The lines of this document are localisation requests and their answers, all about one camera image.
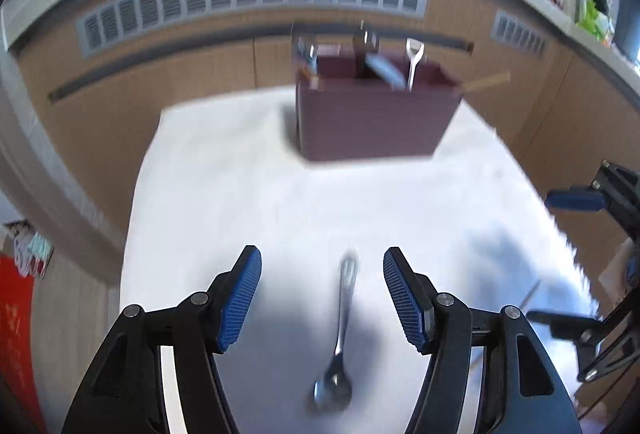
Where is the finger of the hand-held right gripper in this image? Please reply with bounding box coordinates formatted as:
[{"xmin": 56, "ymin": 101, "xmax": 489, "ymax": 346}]
[
  {"xmin": 545, "ymin": 159, "xmax": 640, "ymax": 237},
  {"xmin": 526, "ymin": 294, "xmax": 640, "ymax": 383}
]

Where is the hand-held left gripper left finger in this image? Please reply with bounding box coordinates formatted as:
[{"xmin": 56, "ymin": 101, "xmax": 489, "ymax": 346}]
[{"xmin": 62, "ymin": 245, "xmax": 263, "ymax": 434}]

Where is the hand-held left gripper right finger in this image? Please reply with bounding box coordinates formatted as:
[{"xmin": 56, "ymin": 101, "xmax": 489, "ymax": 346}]
[{"xmin": 382, "ymin": 246, "xmax": 583, "ymax": 434}]

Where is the smiley-handled steel spoon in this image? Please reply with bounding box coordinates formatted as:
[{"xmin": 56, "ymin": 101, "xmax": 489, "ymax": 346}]
[{"xmin": 312, "ymin": 250, "xmax": 360, "ymax": 414}]

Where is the wooden chopstick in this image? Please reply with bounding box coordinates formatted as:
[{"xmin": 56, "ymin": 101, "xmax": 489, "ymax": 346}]
[{"xmin": 462, "ymin": 71, "xmax": 512, "ymax": 94}]

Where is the maroon plastic utensil holder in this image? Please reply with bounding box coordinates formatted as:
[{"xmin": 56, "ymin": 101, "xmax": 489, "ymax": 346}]
[{"xmin": 295, "ymin": 54, "xmax": 463, "ymax": 162}]

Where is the shovel-shaped steel spoon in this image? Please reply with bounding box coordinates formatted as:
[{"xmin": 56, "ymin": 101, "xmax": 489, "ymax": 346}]
[{"xmin": 404, "ymin": 38, "xmax": 426, "ymax": 92}]

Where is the thick black-handled spoon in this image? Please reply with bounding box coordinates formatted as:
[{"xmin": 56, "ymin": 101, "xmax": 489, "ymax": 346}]
[{"xmin": 352, "ymin": 21, "xmax": 381, "ymax": 80}]

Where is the white woven cloth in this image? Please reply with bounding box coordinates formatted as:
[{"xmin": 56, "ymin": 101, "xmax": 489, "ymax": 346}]
[{"xmin": 120, "ymin": 86, "xmax": 598, "ymax": 434}]

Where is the short grey vent grille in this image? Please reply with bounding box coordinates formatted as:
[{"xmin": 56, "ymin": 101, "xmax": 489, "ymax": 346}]
[{"xmin": 491, "ymin": 11, "xmax": 548, "ymax": 60}]

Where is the green bag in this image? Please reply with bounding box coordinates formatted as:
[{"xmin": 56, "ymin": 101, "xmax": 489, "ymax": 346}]
[{"xmin": 575, "ymin": 0, "xmax": 617, "ymax": 46}]

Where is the printed packet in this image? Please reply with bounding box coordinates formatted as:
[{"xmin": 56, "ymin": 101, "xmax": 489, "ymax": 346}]
[{"xmin": 2, "ymin": 220, "xmax": 55, "ymax": 280}]

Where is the red box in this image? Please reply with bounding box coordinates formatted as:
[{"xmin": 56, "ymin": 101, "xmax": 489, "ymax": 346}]
[{"xmin": 0, "ymin": 254, "xmax": 48, "ymax": 434}]

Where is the blue-grey plastic spoon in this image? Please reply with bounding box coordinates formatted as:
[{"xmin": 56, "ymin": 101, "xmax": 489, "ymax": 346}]
[{"xmin": 367, "ymin": 54, "xmax": 407, "ymax": 91}]

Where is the wooden radiator cover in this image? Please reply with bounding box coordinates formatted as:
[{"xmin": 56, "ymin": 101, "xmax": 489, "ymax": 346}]
[{"xmin": 10, "ymin": 0, "xmax": 640, "ymax": 434}]

